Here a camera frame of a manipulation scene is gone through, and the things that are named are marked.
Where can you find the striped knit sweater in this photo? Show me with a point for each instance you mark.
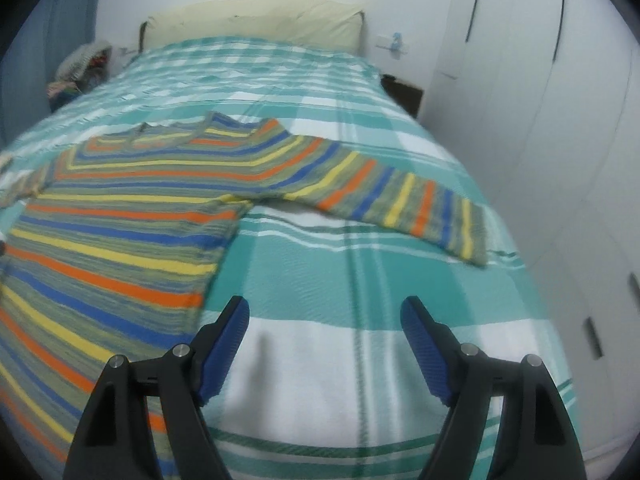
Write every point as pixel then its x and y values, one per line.
pixel 125 240

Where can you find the cream pillow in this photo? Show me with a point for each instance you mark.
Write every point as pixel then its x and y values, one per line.
pixel 250 22

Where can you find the teal checked blanket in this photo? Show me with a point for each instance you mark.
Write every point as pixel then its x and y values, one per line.
pixel 350 285

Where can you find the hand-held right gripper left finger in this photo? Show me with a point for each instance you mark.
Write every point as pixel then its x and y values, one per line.
pixel 225 350

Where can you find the blue curtain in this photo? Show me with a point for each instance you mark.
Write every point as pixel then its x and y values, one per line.
pixel 50 35

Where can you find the pile of clothes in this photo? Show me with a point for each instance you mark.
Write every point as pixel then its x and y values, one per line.
pixel 80 67

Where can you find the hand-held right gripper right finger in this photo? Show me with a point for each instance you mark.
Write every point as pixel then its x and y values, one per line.
pixel 425 355

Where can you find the white wardrobe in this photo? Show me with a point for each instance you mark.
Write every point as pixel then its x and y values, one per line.
pixel 550 135

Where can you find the dark nightstand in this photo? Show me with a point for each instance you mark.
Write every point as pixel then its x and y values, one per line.
pixel 405 95

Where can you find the white wall socket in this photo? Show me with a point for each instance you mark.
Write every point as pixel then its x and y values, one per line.
pixel 392 45

